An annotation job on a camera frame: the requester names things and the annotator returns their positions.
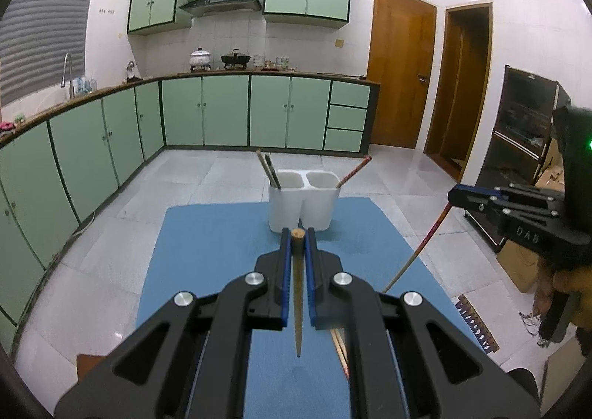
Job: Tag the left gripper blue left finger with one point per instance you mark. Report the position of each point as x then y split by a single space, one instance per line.
285 269

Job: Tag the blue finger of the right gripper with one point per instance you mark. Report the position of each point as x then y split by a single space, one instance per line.
472 198

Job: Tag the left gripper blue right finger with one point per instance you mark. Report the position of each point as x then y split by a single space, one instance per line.
310 256

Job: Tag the tan wooden chopstick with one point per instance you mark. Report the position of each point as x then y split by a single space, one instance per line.
297 247

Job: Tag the red-handled wooden chopstick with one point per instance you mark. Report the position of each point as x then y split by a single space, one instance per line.
367 159
419 249

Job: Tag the light wooden chopstick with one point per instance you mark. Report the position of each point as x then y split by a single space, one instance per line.
268 173

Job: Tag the brown wooden chopstick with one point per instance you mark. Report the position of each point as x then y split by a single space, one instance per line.
340 349

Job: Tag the green lower kitchen cabinets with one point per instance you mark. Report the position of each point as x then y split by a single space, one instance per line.
58 169

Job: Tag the chrome kitchen faucet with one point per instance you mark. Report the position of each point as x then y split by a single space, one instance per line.
67 76

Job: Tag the person's right hand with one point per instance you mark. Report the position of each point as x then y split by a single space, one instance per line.
554 283

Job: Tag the white double utensil holder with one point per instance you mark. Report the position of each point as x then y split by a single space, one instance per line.
305 199

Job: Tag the cardboard box on floor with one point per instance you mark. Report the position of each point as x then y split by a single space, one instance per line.
521 265

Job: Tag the black glass cabinet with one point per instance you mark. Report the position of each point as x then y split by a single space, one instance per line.
523 129

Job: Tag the open wooden doorway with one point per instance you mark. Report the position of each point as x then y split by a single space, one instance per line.
461 87

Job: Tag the purple patterned floor mat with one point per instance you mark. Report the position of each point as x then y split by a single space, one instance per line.
477 326

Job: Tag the brown wooden door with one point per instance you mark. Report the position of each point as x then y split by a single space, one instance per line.
401 54

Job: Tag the black wok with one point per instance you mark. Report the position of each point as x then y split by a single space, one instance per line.
235 60

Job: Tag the white cooking pot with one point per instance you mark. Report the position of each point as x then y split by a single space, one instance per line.
200 60

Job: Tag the black range hood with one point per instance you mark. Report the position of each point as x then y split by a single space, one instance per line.
201 8

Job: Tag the grey window blind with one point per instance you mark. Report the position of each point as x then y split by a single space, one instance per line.
35 35

